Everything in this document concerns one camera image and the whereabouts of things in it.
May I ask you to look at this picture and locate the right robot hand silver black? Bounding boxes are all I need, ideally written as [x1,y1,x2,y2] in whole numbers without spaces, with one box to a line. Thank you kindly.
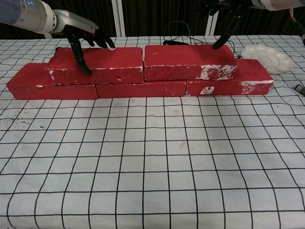
[201,0,253,50]

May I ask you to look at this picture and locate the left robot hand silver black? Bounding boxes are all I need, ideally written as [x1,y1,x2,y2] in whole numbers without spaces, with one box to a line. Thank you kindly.
[52,9,116,77]

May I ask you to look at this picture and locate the red brick chipped white corner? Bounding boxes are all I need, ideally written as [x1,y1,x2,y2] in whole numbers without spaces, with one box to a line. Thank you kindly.
[45,47,143,86]

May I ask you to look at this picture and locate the red brick white scuffed side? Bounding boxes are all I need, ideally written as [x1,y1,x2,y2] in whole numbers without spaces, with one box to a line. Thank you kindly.
[144,44,239,82]

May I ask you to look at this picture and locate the red brick with white blotch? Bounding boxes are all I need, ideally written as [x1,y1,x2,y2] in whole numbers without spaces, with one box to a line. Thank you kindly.
[185,59,274,96]

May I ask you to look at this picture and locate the plain red brick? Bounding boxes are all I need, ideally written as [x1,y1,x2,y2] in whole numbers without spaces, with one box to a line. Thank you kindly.
[6,63,100,100]
[95,80,187,99]

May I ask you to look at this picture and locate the white paint palette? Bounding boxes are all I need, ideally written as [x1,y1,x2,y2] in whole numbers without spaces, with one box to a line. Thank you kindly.
[240,45,294,75]

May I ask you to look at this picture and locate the black computer mouse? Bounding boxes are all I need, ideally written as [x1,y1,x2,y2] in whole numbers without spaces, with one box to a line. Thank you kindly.
[163,40,192,46]

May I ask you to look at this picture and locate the black pen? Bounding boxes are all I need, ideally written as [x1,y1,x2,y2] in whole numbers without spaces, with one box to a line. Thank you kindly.
[293,83,305,96]

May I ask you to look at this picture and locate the white black checked tablecloth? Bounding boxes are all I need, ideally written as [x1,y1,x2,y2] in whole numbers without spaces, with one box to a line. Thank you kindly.
[0,35,305,229]

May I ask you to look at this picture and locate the thin black mouse cable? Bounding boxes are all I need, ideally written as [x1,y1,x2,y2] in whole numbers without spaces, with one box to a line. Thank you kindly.
[163,21,243,60]

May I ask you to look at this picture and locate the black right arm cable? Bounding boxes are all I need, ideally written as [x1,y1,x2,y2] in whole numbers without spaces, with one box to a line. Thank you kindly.
[289,8,305,46]

